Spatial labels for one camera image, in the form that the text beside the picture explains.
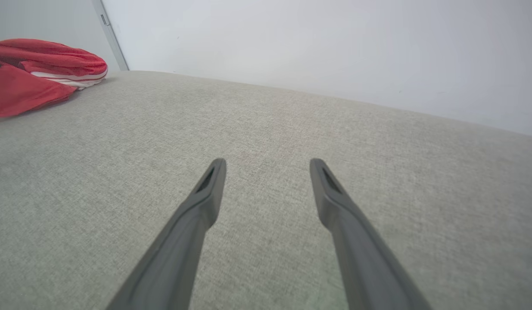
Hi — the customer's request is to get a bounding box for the grey metal frame strip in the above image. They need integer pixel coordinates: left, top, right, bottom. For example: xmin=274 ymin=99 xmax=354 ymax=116
xmin=91 ymin=0 xmax=130 ymax=72

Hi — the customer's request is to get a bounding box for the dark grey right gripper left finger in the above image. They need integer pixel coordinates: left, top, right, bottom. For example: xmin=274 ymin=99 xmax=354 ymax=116
xmin=106 ymin=158 xmax=227 ymax=310

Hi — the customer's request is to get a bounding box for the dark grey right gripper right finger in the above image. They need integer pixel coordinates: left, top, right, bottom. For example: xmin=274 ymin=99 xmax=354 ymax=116
xmin=309 ymin=158 xmax=432 ymax=310

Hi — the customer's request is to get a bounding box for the red garment with white trim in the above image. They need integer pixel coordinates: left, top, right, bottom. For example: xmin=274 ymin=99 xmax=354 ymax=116
xmin=0 ymin=38 xmax=109 ymax=119

